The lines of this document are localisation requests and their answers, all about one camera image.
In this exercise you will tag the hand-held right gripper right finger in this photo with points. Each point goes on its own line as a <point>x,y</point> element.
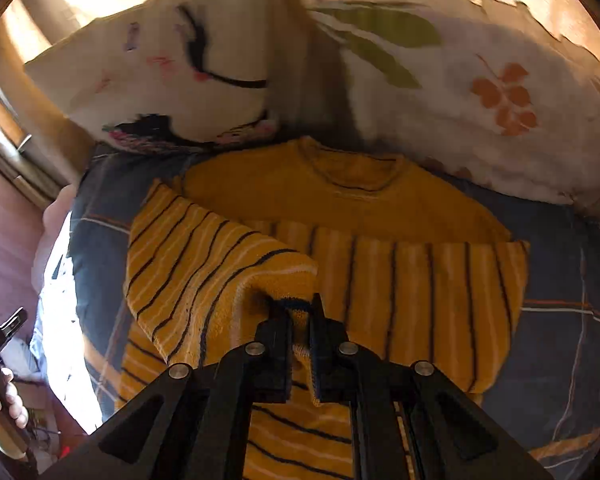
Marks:
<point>324,345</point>

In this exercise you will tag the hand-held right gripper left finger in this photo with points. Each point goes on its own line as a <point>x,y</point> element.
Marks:
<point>279,340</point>

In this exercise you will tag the yellow striped knit sweater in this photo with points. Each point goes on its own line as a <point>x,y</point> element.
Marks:
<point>405,300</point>

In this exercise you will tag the person's left hand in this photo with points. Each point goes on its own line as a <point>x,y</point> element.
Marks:
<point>11,402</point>

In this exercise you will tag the wooden headboard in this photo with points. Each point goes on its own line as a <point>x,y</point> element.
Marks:
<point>35,170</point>

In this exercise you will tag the navy plaid bed sheet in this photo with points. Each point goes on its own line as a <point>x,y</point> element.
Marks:
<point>565,320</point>

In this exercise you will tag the white face print pillow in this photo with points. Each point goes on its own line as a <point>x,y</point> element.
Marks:
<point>145,95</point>

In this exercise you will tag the white leaf print pillow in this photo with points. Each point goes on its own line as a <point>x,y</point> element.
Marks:
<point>460,85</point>

